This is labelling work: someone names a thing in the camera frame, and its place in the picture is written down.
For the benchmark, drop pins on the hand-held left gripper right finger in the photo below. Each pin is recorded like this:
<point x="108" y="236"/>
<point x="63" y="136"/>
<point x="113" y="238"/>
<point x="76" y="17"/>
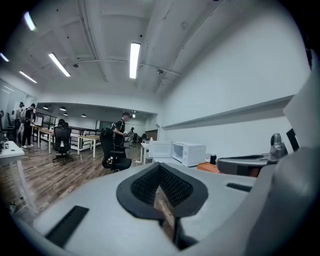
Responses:
<point x="215" y="200"/>

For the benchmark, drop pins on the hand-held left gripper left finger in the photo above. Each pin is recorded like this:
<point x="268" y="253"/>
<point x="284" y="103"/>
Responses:
<point x="100" y="212"/>

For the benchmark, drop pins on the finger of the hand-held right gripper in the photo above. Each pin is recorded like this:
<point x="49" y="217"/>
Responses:
<point x="230" y="166"/>

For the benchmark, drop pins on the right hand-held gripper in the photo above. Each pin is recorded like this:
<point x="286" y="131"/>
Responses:
<point x="305" y="117"/>

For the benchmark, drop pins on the white microwave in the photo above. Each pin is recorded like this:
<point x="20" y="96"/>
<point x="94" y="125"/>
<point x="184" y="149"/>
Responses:
<point x="192" y="152"/>

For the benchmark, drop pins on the dark bottle with white cap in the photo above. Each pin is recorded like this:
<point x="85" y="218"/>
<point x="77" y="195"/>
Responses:
<point x="213" y="158"/>

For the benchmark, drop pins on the black office chair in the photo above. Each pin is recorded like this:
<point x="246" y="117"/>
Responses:
<point x="62" y="140"/>
<point x="107" y="142"/>

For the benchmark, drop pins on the wooden top table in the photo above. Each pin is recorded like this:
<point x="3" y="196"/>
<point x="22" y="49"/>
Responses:
<point x="88" y="137"/>
<point x="46" y="131"/>

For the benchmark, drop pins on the white desk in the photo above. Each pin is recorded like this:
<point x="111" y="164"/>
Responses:
<point x="12" y="151"/>

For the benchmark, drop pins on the white computer monitor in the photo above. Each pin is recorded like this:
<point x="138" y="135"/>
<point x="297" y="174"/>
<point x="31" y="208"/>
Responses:
<point x="39" y="121"/>

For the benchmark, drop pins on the white ceiling tube light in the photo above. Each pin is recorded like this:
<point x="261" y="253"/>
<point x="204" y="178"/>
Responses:
<point x="30" y="21"/>
<point x="4" y="57"/>
<point x="135" y="60"/>
<point x="59" y="64"/>
<point x="27" y="76"/>

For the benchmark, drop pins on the dark ceiling dome camera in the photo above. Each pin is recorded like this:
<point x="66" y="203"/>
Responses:
<point x="160" y="71"/>
<point x="75" y="65"/>

